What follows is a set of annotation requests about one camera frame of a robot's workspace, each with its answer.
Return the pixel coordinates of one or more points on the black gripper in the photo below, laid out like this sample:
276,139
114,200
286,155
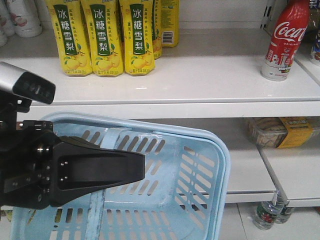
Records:
39,168

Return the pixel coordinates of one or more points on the light blue plastic basket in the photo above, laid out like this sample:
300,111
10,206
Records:
182,196

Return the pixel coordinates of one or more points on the red coca-cola aluminium bottle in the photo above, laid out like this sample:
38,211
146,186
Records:
286,39

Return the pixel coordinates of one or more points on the yellow pear drink bottle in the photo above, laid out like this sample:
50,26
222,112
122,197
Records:
103,27
138,43
70,31
170,31

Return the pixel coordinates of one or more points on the white shelf unit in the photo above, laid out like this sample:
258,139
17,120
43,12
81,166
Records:
210,81

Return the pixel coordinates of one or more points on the white peach drink bottle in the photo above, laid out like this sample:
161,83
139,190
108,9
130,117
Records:
6,25
24,16

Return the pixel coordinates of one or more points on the clear water bottle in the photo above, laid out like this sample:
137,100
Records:
284,212
266,214

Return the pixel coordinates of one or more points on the biscuit box yellow label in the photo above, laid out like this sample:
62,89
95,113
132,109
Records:
282,132

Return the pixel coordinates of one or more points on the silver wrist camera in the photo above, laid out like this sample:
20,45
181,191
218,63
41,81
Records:
20,82

